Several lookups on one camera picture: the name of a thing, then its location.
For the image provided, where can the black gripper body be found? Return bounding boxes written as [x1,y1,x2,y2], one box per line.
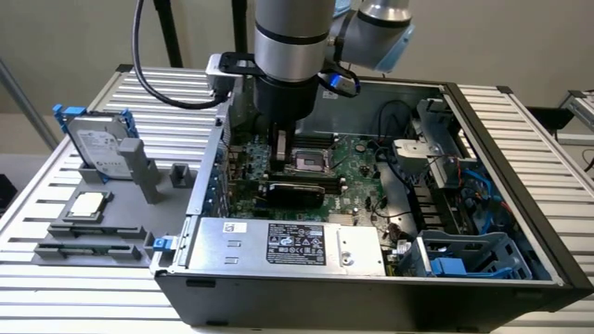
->
[253,74,320,124]

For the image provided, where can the black graphics card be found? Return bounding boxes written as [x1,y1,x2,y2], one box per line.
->
[256,180,326,210]

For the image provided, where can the black RAM slots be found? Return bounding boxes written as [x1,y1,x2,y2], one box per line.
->
[293,133,336,150]
[266,173,348,196]

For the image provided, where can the CPU socket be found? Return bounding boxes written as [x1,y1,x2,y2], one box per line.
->
[288,147,336,175]

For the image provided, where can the green motherboard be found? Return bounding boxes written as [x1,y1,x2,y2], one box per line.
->
[225,133,387,228]

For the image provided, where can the black stand pole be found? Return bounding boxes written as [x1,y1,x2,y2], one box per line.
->
[150,0,185,69]
[229,0,248,54]

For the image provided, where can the silver chipset heat sink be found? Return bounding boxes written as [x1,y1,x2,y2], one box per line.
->
[330,213,357,228]

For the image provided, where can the grey power supply unit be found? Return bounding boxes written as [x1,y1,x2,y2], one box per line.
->
[184,216,388,278]

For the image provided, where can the metal drive cage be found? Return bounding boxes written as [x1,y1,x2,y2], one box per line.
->
[391,98,479,189]

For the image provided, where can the blue case latch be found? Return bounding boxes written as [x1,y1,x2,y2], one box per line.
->
[150,235,178,252]

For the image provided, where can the grey parts rack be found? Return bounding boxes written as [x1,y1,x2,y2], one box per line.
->
[33,136,201,269]

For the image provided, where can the silver CPU chip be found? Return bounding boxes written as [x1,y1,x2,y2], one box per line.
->
[65,191,110,221]

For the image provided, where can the black open PC case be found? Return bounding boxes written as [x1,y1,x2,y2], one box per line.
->
[150,74,594,328]

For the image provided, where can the blue-grey disk bay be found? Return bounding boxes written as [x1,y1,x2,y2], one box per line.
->
[399,228,533,281]

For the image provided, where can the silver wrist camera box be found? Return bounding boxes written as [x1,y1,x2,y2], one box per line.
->
[204,51,257,97]

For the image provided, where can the black wire loop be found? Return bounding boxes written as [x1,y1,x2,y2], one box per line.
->
[376,100,415,147]

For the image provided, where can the black camera cable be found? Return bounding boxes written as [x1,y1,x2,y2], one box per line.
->
[130,0,232,109]

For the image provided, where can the hard disk with blue bracket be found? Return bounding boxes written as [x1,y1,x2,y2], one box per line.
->
[51,104,140,182]

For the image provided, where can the blue data wire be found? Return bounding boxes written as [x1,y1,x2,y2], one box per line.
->
[456,165,507,225]

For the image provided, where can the grey metal frame bar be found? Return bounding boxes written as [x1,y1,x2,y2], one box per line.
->
[0,56,59,151]

